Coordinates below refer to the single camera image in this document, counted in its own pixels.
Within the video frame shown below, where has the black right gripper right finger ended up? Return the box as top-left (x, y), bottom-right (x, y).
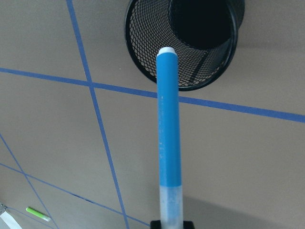
top-left (183, 221), bottom-right (195, 229)

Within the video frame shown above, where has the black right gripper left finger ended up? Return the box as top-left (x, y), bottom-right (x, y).
top-left (150, 220), bottom-right (162, 229)

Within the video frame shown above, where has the blue highlighter pen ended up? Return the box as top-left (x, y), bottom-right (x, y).
top-left (156, 47), bottom-right (183, 229)

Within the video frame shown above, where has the green highlighter pen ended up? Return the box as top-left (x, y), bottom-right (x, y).
top-left (26, 207), bottom-right (51, 222)

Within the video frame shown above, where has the blue tape strip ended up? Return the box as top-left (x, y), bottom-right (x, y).
top-left (66, 0), bottom-right (130, 229)
top-left (0, 68), bottom-right (305, 123)

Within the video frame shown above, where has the black mesh pen cup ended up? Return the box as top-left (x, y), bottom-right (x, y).
top-left (124, 0), bottom-right (245, 91)

